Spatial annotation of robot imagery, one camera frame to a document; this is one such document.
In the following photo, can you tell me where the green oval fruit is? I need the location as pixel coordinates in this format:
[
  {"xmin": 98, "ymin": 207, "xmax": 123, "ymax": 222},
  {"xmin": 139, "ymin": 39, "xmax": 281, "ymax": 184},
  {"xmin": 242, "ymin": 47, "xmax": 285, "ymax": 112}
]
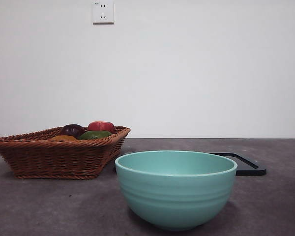
[{"xmin": 78, "ymin": 130, "xmax": 113, "ymax": 141}]

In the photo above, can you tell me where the red round fruit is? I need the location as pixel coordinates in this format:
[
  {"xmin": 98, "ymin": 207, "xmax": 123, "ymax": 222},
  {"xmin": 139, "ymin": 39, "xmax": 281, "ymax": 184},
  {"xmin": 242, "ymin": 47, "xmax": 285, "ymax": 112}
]
[{"xmin": 87, "ymin": 120, "xmax": 116, "ymax": 134}]

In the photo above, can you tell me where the white wall socket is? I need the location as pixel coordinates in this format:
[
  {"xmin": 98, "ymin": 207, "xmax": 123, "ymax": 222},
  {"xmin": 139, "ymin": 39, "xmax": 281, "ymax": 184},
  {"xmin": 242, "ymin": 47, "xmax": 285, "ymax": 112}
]
[{"xmin": 92, "ymin": 1, "xmax": 115, "ymax": 25}]

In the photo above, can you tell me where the dark purple round fruit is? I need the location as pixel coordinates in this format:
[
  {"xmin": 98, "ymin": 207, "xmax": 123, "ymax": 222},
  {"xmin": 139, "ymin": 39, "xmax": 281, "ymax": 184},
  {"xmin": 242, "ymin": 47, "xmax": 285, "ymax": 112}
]
[{"xmin": 60, "ymin": 124, "xmax": 86, "ymax": 137}]

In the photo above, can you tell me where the brown wicker basket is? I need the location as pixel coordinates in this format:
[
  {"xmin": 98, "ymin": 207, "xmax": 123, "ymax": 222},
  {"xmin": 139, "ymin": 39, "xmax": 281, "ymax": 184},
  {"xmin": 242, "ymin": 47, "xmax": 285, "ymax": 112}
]
[{"xmin": 0, "ymin": 126, "xmax": 131, "ymax": 179}]

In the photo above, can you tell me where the teal ribbed bowl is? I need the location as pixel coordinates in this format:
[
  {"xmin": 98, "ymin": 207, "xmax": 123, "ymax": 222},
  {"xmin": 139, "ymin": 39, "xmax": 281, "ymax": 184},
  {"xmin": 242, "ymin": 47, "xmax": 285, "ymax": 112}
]
[{"xmin": 114, "ymin": 150, "xmax": 238, "ymax": 232}]

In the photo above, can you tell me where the yellow oval fruit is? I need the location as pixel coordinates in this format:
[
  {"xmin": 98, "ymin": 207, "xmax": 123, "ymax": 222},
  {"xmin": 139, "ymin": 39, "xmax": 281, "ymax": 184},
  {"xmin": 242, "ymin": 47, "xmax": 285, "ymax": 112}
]
[{"xmin": 50, "ymin": 135, "xmax": 78, "ymax": 142}]

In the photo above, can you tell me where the dark rectangular tray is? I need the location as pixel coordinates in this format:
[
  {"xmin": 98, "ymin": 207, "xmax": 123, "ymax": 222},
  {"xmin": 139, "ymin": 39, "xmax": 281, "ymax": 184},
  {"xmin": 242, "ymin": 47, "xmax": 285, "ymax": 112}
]
[{"xmin": 122, "ymin": 151, "xmax": 267, "ymax": 177}]

